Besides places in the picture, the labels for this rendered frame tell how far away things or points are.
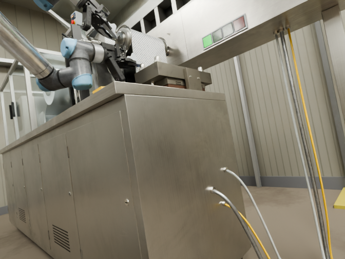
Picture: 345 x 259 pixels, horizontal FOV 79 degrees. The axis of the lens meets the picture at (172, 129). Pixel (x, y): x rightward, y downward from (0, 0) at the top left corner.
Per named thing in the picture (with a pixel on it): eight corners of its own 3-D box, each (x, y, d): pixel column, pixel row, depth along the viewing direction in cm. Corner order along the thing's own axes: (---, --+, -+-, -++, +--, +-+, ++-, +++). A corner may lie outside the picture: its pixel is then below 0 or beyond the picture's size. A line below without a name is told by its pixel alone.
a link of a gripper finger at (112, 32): (123, 30, 108) (109, 16, 103) (118, 37, 105) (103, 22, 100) (120, 34, 110) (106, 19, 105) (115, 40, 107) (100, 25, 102)
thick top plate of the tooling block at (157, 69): (136, 86, 97) (134, 73, 98) (190, 91, 126) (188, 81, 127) (158, 74, 86) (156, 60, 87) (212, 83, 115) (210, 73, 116)
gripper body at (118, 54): (127, 45, 97) (103, 39, 89) (130, 63, 97) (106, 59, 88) (118, 52, 103) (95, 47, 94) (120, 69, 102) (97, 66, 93)
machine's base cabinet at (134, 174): (9, 230, 233) (1, 154, 238) (70, 210, 279) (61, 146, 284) (166, 388, 60) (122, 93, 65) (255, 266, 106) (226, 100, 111)
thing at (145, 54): (136, 77, 104) (131, 41, 105) (169, 82, 121) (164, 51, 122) (137, 77, 103) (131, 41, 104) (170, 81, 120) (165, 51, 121)
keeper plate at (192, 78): (187, 91, 98) (183, 68, 98) (199, 92, 105) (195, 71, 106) (191, 90, 96) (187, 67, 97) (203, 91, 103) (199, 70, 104)
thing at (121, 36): (122, 47, 105) (114, 46, 110) (126, 48, 107) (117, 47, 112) (123, 31, 104) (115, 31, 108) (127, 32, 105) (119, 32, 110)
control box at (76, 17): (70, 27, 150) (68, 14, 150) (78, 30, 155) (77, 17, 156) (75, 23, 146) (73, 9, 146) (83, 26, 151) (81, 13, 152)
